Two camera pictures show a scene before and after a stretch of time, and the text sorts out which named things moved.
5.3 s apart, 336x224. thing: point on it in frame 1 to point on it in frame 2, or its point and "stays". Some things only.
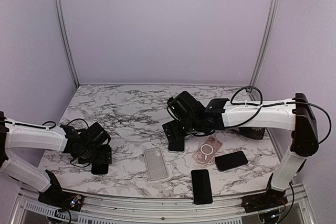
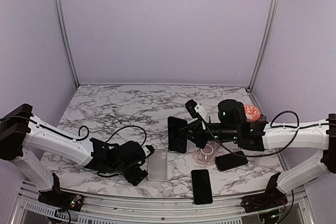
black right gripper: [178, 133] to [196, 127]
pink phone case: [208, 150] stays
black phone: [201, 187] stays
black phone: [231, 160] stays
